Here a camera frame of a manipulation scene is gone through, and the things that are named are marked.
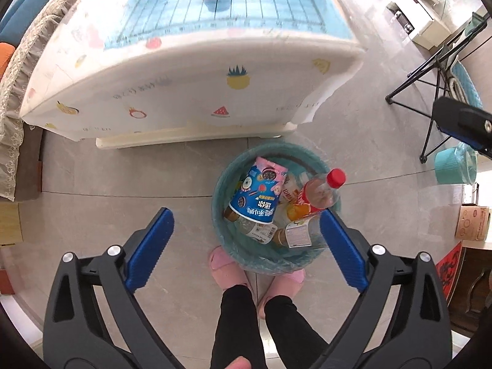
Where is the pink rimmed paper cup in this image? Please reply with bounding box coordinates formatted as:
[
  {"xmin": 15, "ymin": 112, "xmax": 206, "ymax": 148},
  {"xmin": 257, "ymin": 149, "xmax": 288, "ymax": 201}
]
[{"xmin": 228, "ymin": 157, "xmax": 288, "ymax": 225}]

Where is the left black trouser leg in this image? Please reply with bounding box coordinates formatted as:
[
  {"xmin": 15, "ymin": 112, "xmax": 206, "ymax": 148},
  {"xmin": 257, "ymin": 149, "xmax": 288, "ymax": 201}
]
[{"xmin": 210, "ymin": 286, "xmax": 267, "ymax": 368}]

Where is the left pink slipper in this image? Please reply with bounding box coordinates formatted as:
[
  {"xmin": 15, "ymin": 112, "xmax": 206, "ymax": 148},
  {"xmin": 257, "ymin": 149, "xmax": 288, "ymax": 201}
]
[{"xmin": 208, "ymin": 247, "xmax": 252, "ymax": 291}]

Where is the beige lace sofa cover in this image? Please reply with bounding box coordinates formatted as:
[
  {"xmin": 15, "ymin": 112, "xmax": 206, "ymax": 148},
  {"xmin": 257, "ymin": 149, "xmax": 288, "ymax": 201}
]
[{"xmin": 1, "ymin": 0, "xmax": 77, "ymax": 202}]

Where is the teal trash bin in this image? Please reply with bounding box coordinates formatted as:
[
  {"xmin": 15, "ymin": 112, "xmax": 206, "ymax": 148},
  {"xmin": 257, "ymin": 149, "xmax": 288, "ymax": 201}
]
[
  {"xmin": 212, "ymin": 142, "xmax": 334, "ymax": 276},
  {"xmin": 434, "ymin": 142, "xmax": 478, "ymax": 185}
]

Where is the pink slipper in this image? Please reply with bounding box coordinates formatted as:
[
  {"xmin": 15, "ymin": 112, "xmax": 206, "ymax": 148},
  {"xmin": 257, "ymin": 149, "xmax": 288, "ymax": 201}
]
[
  {"xmin": 258, "ymin": 269, "xmax": 305, "ymax": 320},
  {"xmin": 208, "ymin": 247, "xmax": 252, "ymax": 291}
]

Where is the blue grid mat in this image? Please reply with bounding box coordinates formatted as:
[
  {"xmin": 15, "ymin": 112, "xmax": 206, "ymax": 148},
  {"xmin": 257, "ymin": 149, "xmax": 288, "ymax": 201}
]
[{"xmin": 105, "ymin": 0, "xmax": 352, "ymax": 48}]

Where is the fruit print tablecloth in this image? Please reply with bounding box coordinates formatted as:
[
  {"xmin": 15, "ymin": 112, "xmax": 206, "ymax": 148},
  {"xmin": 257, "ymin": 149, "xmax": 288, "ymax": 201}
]
[{"xmin": 20, "ymin": 0, "xmax": 363, "ymax": 141}]

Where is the teal trash bin near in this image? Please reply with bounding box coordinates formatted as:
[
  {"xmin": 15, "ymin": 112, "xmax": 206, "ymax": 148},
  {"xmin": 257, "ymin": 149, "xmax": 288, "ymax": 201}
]
[{"xmin": 212, "ymin": 142, "xmax": 334, "ymax": 276}]

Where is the black trouser leg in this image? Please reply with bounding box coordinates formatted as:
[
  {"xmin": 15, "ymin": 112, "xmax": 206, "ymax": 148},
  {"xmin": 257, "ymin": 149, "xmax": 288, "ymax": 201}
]
[
  {"xmin": 210, "ymin": 286, "xmax": 267, "ymax": 368},
  {"xmin": 264, "ymin": 296, "xmax": 328, "ymax": 369}
]

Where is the black folding chair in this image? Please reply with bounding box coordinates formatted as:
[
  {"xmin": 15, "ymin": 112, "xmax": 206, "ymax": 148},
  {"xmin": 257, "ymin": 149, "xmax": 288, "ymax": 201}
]
[{"xmin": 385, "ymin": 13, "xmax": 490, "ymax": 164}]

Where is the right pink slipper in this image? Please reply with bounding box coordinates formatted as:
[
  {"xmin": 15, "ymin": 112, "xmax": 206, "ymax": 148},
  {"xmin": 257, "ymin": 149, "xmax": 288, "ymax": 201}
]
[{"xmin": 258, "ymin": 269, "xmax": 305, "ymax": 320}]

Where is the white tv cabinet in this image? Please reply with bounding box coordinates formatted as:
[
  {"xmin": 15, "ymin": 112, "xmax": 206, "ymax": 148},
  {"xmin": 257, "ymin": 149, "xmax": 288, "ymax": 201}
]
[{"xmin": 383, "ymin": 0, "xmax": 452, "ymax": 50}]

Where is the cardboard box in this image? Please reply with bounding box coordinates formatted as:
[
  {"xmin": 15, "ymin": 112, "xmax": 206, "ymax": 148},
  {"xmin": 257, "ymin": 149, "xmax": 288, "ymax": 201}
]
[{"xmin": 455, "ymin": 205, "xmax": 491, "ymax": 242}]

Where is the clear bottle white label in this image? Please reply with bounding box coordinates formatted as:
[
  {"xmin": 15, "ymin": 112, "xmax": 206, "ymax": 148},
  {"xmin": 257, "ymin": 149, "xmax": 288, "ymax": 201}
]
[{"xmin": 223, "ymin": 208, "xmax": 278, "ymax": 245}]

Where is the orange cushion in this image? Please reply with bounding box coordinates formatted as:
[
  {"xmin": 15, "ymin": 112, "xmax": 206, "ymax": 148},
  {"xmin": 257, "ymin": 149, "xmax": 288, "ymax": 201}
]
[{"xmin": 0, "ymin": 42, "xmax": 16, "ymax": 79}]

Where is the teal trash bin far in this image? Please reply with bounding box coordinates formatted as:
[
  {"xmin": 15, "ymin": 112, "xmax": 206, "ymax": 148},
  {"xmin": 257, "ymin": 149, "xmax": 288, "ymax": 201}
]
[{"xmin": 434, "ymin": 142, "xmax": 478, "ymax": 185}]

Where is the orange label plastic bottle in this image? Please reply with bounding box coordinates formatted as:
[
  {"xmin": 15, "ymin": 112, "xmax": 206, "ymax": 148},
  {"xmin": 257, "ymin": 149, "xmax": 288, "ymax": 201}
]
[{"xmin": 286, "ymin": 168, "xmax": 346, "ymax": 222}]

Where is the right black trouser leg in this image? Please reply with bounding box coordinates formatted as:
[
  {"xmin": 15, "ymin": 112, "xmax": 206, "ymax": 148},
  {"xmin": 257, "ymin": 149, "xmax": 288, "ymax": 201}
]
[{"xmin": 264, "ymin": 296, "xmax": 328, "ymax": 369}]

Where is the blue sofa cushion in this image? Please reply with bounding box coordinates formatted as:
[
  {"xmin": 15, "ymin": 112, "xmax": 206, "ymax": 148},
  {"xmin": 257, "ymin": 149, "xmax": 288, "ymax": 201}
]
[{"xmin": 1, "ymin": 0, "xmax": 49, "ymax": 47}]

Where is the operator hand fingertip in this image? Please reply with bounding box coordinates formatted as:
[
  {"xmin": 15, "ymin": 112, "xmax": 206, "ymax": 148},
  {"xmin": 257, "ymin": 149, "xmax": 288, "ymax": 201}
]
[{"xmin": 225, "ymin": 356, "xmax": 252, "ymax": 369}]

